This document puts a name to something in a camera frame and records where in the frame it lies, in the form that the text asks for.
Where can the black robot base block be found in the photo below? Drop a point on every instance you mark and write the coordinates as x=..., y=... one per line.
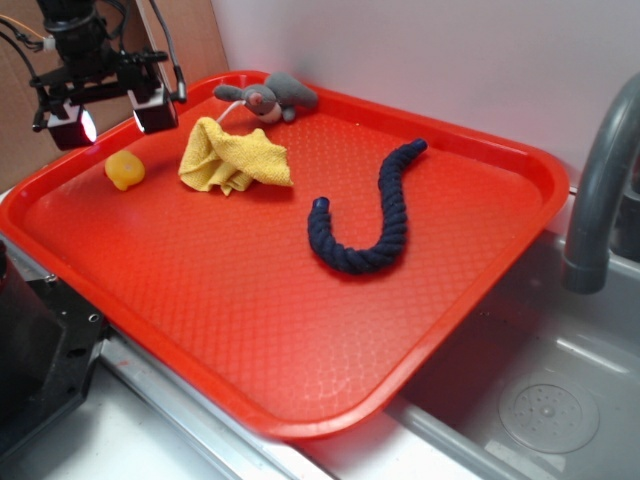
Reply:
x=50, y=340

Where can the grey plush mouse toy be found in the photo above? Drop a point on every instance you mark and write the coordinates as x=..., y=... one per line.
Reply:
x=276, y=99

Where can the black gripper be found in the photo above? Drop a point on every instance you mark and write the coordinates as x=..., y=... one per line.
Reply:
x=99, y=77

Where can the grey faucet spout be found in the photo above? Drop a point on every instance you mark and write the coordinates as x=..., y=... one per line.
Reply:
x=605, y=214

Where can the grey plastic sink basin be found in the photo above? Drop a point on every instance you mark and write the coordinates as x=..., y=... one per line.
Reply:
x=536, y=383

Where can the yellow crumpled cloth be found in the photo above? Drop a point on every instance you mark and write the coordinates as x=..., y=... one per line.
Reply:
x=215, y=158

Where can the yellow rubber duck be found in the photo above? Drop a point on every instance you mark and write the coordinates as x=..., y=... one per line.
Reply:
x=124, y=170

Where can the red plastic tray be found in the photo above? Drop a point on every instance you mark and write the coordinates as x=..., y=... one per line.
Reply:
x=226, y=291

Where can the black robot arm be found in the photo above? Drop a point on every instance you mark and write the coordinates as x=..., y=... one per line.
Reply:
x=79, y=30

